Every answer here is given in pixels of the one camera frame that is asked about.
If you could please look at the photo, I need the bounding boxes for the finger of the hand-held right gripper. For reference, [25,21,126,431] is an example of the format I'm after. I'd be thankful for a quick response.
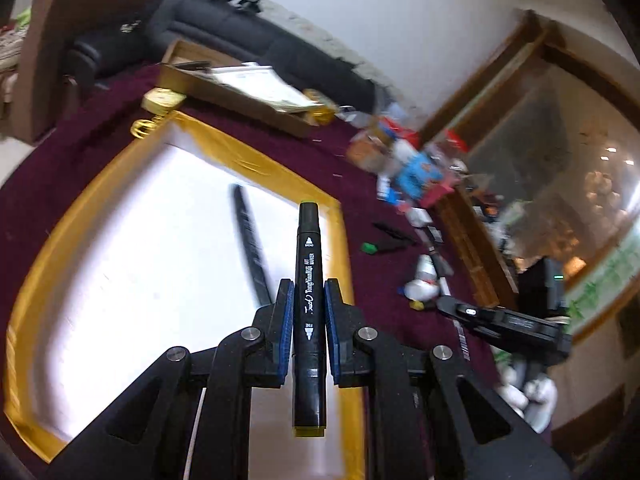
[436,295,498,334]

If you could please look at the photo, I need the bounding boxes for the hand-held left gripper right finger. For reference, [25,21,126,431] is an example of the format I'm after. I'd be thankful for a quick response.
[324,279,573,480]

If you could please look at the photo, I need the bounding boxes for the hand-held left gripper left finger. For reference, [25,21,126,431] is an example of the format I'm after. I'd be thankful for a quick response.
[45,279,296,480]

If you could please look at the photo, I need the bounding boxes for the black marker yellow end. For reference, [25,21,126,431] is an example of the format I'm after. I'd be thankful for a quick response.
[291,201,328,438]

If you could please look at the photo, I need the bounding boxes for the black marker blue end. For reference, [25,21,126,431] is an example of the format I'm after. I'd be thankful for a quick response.
[231,184,277,307]

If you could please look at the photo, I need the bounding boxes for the white tray yellow rim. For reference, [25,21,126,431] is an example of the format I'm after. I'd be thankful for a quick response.
[2,110,368,480]

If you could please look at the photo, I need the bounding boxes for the white pen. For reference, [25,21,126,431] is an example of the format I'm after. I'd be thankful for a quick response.
[425,230,455,297]

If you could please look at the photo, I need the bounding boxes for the white plush toy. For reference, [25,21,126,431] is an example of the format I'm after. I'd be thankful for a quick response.
[497,352,559,435]

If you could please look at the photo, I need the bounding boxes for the black marker green cap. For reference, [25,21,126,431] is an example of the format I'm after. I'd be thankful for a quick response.
[361,240,417,257]

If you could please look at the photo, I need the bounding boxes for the black pen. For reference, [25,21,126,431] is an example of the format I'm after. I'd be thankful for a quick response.
[372,221,417,247]

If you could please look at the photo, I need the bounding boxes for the pink box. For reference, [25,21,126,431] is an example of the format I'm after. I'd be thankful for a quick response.
[420,180,457,209]

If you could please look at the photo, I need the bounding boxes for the blue snack packet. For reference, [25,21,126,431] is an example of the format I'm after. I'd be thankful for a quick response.
[397,152,446,201]

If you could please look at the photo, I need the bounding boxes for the clear jar red lid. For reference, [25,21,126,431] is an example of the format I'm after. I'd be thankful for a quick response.
[435,130,471,171]

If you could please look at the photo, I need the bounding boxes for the white label jar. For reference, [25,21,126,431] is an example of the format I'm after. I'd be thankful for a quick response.
[390,137,421,172]

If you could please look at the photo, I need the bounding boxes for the wooden glass cabinet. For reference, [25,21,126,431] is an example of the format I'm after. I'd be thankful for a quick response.
[420,10,640,348]

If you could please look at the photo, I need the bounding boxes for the gold foil packet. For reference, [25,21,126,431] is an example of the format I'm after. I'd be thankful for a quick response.
[304,89,342,127]

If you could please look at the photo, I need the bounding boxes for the cardboard box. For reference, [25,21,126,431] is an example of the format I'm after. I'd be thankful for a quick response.
[159,39,326,138]

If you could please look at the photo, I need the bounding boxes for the white papers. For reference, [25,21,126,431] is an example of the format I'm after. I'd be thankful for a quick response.
[212,61,321,111]

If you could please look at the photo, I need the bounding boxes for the yellow round box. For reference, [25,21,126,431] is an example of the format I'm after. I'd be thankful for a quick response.
[141,87,186,113]

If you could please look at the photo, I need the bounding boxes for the black leather sofa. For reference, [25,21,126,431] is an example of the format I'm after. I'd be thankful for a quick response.
[67,0,376,111]

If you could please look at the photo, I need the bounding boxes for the brown armchair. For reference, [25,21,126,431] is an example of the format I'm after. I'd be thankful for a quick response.
[12,0,166,143]

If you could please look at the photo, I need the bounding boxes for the floral blanket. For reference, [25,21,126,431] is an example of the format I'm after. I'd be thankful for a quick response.
[0,22,27,70]

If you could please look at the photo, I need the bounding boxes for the gold keychain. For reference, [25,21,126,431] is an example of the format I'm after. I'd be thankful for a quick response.
[130,117,161,138]

